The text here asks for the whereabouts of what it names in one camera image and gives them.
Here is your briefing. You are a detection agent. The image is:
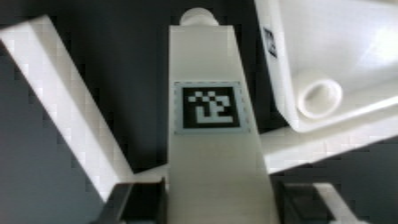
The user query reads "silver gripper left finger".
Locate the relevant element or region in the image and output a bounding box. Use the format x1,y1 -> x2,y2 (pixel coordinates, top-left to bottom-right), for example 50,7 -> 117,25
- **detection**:
89,181 -> 167,224

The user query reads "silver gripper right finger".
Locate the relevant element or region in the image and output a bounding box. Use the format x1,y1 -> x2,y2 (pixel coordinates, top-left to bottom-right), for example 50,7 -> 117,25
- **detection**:
274,181 -> 371,224

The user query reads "white desk top tray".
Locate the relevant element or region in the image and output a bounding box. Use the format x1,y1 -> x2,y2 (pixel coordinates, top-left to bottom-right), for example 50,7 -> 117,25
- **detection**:
254,0 -> 398,132

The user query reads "white front fence bar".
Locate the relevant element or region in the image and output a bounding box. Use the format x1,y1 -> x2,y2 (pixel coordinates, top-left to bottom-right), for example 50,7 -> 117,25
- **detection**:
135,114 -> 398,185

